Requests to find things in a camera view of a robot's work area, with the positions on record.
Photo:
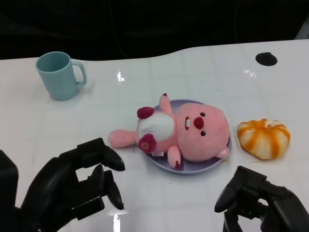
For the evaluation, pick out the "lavender plastic plate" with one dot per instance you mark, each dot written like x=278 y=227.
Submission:
x=195 y=169

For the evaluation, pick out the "teal plastic mug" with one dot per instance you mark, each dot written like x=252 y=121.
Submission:
x=59 y=82

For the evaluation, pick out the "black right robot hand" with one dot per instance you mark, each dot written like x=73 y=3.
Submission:
x=282 y=210

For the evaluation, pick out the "pink plush beaver doll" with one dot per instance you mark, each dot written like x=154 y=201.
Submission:
x=202 y=140

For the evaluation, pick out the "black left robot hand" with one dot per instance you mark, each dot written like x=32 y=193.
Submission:
x=53 y=193

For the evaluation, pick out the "black backdrop cloth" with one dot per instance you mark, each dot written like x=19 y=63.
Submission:
x=157 y=24

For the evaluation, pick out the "black round table grommet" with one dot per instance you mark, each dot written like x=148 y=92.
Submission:
x=265 y=59

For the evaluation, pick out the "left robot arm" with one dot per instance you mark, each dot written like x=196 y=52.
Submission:
x=7 y=183

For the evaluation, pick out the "orange striped white bun toy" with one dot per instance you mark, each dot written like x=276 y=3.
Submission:
x=263 y=140

